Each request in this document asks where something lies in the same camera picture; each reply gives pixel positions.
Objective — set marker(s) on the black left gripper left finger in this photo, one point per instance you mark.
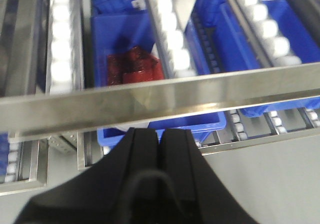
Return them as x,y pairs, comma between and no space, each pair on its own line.
99,194

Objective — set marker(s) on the white roller track left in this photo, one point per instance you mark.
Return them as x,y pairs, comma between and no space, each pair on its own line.
64,65

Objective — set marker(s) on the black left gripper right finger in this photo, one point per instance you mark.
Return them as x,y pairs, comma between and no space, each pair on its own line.
203,196

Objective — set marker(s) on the white roller track middle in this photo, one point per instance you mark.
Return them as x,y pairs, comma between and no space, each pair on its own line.
172,46

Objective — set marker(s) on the blue bin with red item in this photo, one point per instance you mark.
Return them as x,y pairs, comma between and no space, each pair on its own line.
118,33

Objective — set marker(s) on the red packaged item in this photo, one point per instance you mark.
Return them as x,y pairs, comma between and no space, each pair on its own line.
133,66

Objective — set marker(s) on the stainless steel shelf rail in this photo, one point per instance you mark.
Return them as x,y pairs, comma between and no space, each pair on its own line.
37,116

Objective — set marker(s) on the white roller track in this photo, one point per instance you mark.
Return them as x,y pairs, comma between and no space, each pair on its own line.
64,65
172,46
270,46

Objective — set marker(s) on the white roller track right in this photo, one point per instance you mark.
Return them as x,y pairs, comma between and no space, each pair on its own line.
270,46

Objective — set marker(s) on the blue bin front right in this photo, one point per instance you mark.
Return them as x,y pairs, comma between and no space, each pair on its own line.
235,53

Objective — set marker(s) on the blue bin far left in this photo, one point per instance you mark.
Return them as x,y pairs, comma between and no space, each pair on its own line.
4,151

